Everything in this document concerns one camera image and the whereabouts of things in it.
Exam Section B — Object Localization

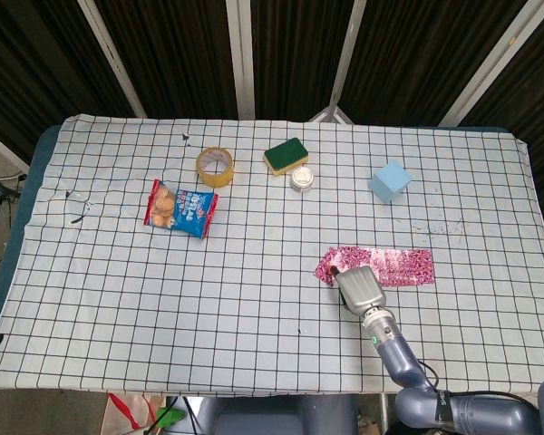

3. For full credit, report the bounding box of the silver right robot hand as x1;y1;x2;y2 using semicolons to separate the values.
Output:
328;266;388;318

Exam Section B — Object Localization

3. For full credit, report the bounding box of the light blue foam cube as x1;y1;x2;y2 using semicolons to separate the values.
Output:
367;160;413;205

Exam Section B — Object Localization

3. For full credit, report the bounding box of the small clear round jar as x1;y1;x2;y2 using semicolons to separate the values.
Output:
289;166;315;192

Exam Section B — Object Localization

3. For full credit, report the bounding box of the blue-grey robot torso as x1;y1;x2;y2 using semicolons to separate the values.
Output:
198;394;360;435

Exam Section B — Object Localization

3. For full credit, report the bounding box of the white black checked tablecloth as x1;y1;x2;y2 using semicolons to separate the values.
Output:
0;113;544;400

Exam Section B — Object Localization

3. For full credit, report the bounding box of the green yellow sponge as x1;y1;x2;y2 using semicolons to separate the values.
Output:
262;138;310;177

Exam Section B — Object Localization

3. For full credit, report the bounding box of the yellow packing tape roll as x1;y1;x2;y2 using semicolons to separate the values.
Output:
195;146;235;188

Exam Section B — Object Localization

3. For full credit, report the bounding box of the blue red snack bag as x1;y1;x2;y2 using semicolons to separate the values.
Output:
143;178;220;239

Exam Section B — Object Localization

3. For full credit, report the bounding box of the green plastic object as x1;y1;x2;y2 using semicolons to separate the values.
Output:
156;405;186;428

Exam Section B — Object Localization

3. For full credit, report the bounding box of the red white shopping bag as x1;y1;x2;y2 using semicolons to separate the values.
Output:
100;391;165;435

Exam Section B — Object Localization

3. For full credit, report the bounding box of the dark brown curtain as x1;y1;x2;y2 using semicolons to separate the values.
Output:
0;0;544;227

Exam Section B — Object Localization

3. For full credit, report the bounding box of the blue padded table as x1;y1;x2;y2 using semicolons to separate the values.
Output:
0;122;544;362

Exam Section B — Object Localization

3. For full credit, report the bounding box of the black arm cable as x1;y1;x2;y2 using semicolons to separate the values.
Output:
415;359;544;405

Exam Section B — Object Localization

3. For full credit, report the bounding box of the white metal frame post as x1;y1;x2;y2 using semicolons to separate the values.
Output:
225;0;257;121
437;0;544;129
307;0;369;124
76;0;149;119

